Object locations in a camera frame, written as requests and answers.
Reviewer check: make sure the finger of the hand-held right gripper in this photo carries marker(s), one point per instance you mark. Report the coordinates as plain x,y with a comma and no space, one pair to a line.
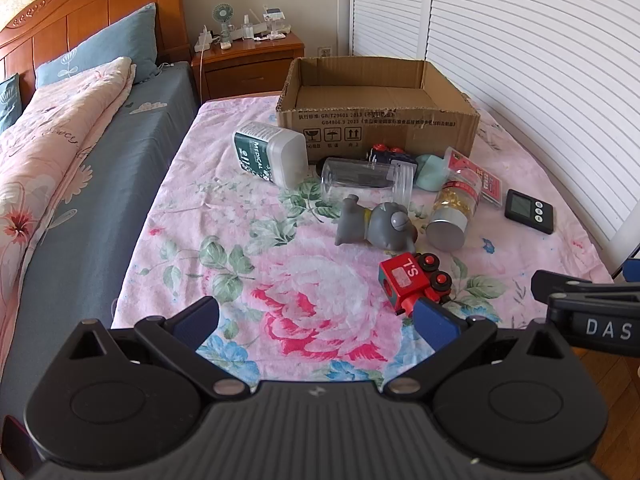
560,284

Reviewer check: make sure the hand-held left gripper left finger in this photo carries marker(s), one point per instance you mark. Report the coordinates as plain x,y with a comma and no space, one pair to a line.
196,321

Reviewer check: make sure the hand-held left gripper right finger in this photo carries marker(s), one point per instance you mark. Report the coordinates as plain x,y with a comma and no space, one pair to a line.
436,324

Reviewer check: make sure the red toy train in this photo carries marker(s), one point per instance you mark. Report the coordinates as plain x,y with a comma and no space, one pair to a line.
405,280

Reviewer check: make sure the black digital timer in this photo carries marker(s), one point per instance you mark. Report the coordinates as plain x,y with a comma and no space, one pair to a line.
525,210

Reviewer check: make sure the gold-filled jar with silver lid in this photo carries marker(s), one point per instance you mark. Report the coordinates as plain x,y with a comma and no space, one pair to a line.
447,227

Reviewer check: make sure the grey elephant toy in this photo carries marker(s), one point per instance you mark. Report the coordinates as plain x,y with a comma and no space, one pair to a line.
385,225

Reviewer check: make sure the clear case of red cards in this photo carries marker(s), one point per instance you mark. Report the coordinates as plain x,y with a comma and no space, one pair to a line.
489,185

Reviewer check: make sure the mint green rounded case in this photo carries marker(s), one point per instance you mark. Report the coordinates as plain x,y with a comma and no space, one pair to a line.
431,172

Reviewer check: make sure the clear plastic jar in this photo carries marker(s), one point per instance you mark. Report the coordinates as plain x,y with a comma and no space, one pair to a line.
360,180

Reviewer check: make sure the dark blue toy train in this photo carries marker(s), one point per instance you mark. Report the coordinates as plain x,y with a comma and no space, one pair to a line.
386,153

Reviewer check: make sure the white bottle with green label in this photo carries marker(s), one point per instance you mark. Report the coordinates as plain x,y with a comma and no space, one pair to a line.
285,157

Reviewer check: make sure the brown cardboard box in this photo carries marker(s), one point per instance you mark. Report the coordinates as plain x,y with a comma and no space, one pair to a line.
390,127

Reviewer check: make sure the pink floral bed sheet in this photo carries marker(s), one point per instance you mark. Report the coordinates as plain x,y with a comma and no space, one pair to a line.
300,270

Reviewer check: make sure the blue bed sheet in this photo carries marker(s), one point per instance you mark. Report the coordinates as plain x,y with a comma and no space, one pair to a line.
125,170

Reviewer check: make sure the wide white louvered door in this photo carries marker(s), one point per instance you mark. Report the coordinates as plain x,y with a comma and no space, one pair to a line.
540,60

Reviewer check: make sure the pink floral quilt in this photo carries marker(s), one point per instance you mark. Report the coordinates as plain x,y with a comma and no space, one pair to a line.
55,130

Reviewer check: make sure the wooden nightstand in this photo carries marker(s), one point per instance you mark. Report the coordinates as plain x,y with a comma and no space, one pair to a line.
250,67

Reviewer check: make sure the white power strip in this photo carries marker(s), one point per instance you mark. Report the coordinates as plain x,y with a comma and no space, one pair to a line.
202,40

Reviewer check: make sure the blue pillow with leaf print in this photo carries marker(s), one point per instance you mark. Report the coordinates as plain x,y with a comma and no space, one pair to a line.
9,102

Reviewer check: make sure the large blue floral pillow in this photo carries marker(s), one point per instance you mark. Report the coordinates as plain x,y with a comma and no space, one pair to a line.
100,45

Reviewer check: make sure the clear spray bottle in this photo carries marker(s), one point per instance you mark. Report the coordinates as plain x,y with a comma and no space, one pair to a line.
247,27

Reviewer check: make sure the white desktop stand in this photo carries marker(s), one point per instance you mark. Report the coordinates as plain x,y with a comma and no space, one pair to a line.
274,22

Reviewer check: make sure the small green desk fan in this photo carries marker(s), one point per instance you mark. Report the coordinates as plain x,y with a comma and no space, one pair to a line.
223,13

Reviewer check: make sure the narrow white louvered door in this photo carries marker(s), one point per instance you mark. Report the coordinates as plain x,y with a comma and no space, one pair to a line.
390,10

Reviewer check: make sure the wooden bed headboard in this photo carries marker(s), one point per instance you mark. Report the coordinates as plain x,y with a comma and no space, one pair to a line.
100,5

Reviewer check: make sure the white wall socket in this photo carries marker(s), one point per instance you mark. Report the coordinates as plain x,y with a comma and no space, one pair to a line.
325,52

